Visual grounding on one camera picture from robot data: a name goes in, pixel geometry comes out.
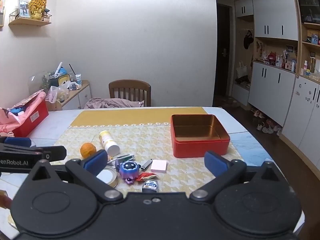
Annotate orange fruit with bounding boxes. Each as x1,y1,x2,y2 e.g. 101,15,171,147
80,142,97,159

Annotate round tin lid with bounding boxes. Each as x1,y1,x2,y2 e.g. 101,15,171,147
97,166,119,188

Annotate yellow white cylinder bottle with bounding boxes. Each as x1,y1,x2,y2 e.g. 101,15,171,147
99,131,120,157

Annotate purple round toy figure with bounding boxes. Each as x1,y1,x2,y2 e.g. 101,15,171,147
119,161,140,184

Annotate red metal tin box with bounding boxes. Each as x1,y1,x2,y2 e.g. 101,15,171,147
170,114,230,158

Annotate red candy wrapper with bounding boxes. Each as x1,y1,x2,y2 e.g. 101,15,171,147
136,172,157,182

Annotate black clear tape measure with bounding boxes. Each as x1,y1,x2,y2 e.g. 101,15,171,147
142,180,159,193

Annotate pink sticky note pad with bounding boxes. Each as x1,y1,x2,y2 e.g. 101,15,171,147
150,159,167,173

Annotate white sunglasses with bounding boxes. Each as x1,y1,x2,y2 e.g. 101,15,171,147
107,154,135,170

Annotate red storage box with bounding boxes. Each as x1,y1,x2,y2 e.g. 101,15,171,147
13,99,49,137

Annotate clear plastic bag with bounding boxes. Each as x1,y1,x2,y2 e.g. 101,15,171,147
46,86,69,103

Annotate white side cabinet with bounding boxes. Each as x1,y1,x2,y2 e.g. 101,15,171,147
46,80,92,112

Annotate yellow patterned tablecloth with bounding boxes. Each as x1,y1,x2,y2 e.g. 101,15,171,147
7,106,245,230

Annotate blue yellow toy box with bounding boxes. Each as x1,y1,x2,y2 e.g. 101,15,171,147
49,67,70,87

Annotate pink cloth on chair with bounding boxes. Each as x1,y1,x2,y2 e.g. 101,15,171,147
84,98,144,109

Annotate wooden chair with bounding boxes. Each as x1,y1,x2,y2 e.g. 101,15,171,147
108,79,151,107

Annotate golden flower ornament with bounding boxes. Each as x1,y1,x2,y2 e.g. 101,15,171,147
29,0,47,21

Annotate white wall cabinet unit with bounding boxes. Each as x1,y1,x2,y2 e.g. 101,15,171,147
235,0,319,165

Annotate wooden wall shelf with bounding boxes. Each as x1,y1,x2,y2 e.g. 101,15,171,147
9,13,51,27

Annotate small photo frame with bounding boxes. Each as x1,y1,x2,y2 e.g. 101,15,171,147
18,0,30,18

